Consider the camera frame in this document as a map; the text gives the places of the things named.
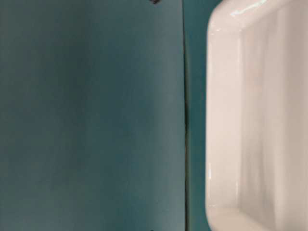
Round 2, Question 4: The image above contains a white plastic tray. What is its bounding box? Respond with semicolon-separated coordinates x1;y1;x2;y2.
205;0;308;231

